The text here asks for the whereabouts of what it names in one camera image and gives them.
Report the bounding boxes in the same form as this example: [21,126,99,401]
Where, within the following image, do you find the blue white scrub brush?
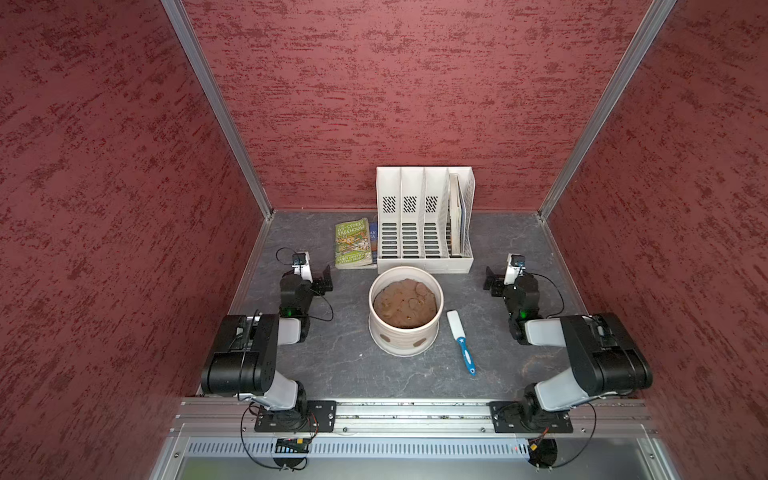
[446,310,477,376]

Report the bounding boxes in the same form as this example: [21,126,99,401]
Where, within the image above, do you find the white ceramic pot with mud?
[368,266,444,358]

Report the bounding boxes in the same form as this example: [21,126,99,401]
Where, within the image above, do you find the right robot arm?
[483,267,653,435]

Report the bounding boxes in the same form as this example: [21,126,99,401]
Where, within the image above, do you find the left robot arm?
[200,267,337,435]

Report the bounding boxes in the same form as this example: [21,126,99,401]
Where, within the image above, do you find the green paperback book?
[334,218,374,270]

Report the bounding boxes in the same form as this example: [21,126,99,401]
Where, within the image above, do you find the blue book under green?
[369,222,378,266]

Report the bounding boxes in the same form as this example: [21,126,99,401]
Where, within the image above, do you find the books in organizer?
[449,173,470,257]

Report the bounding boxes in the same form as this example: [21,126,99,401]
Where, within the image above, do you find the white file organizer rack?
[376,166,475,274]

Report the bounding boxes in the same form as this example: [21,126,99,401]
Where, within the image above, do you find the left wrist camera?
[291,252,313,282]

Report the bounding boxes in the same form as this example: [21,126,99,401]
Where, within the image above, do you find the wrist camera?
[291,252,313,282]
[503,253,526,285]

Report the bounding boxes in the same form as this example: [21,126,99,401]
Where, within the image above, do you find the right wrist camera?
[503,253,526,285]

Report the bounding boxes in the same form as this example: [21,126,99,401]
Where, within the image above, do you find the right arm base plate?
[488,400,574,434]

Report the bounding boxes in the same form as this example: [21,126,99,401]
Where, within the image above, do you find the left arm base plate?
[249,400,338,434]

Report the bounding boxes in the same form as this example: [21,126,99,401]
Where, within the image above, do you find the right base cable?
[526,401,598,470]

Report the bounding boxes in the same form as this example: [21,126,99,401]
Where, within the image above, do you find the base cable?
[526,401,598,470]
[239,401,319,472]

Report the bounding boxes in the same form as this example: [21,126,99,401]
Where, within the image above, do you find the left base cable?
[239,401,319,472]

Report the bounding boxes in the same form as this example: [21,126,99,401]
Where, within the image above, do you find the aluminium mounting rail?
[169,397,659,439]

